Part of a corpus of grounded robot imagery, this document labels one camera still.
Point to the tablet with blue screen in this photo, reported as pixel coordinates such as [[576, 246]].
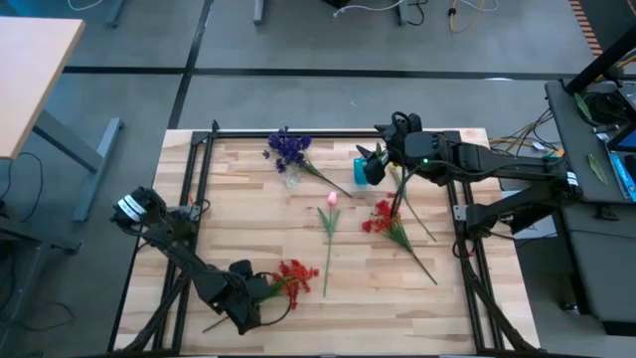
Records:
[[627, 140]]

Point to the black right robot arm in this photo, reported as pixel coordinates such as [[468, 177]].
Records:
[[507, 161]]

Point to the black aluminium table frame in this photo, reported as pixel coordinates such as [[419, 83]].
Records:
[[238, 134]]

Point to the black frame clamp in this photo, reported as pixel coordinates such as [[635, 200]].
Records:
[[215, 125]]

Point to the blue glass vase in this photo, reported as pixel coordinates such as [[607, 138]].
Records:
[[359, 174]]

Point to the light wooden desk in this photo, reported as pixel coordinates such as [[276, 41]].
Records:
[[30, 74]]

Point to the green leaf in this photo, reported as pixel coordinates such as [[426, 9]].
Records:
[[597, 169], [583, 107]]

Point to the grey desk leg frame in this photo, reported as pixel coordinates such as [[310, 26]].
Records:
[[102, 159]]

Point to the grey side table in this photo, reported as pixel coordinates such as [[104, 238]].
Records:
[[571, 129]]

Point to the black diagonal beam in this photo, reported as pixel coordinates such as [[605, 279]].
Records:
[[601, 62]]

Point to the clear glass vase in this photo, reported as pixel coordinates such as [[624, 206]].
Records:
[[291, 179]]

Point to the dark grey desk foot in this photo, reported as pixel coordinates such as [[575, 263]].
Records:
[[40, 236]]

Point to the pink artificial tulip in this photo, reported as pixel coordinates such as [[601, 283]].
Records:
[[332, 198]]

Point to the red artificial flower bunch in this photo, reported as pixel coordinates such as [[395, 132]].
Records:
[[298, 276], [380, 221]]

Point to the blue box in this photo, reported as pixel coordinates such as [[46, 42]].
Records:
[[625, 174]]

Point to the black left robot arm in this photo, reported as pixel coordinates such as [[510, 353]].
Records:
[[174, 243]]

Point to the grey table leg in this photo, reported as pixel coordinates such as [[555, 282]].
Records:
[[115, 12], [403, 12], [258, 12]]

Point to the dark grey bench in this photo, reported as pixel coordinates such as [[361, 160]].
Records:
[[606, 268]]

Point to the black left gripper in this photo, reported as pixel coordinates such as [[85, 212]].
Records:
[[246, 298]]

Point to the white paper sheet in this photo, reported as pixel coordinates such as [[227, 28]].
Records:
[[541, 231]]

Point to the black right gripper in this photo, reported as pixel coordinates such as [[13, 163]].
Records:
[[420, 149]]

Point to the teal cup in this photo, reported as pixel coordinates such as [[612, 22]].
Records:
[[555, 155]]

